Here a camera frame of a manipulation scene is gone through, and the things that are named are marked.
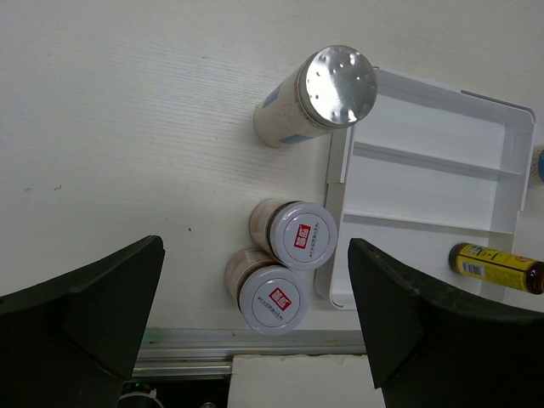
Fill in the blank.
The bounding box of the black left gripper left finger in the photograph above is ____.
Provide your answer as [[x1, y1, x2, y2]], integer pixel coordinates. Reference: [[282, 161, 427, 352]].
[[1, 235, 165, 407]]

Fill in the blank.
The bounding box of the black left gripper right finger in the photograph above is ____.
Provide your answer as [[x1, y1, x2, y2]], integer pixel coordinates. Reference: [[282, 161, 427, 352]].
[[348, 238, 543, 407]]

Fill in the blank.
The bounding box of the silver-lid shaker bottle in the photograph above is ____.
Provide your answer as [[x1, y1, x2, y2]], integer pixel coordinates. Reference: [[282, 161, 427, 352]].
[[530, 144, 544, 185], [253, 45, 377, 148]]

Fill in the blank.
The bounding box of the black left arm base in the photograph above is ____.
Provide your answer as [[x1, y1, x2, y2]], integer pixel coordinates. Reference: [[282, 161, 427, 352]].
[[117, 375, 230, 408]]

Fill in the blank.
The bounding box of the front white-lid spice jar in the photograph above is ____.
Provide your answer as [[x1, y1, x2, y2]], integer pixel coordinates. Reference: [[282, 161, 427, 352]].
[[224, 249, 308, 336]]

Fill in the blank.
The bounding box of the white-lid spice jar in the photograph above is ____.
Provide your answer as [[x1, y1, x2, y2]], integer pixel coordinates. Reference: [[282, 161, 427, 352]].
[[249, 199, 338, 271], [224, 249, 308, 336]]

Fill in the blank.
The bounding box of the rear white-lid spice jar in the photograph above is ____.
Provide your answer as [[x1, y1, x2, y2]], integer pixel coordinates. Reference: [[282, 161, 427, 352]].
[[249, 199, 338, 271]]

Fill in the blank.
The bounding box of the white divided plastic tray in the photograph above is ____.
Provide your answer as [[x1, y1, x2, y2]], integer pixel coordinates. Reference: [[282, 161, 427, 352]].
[[314, 68, 536, 310]]

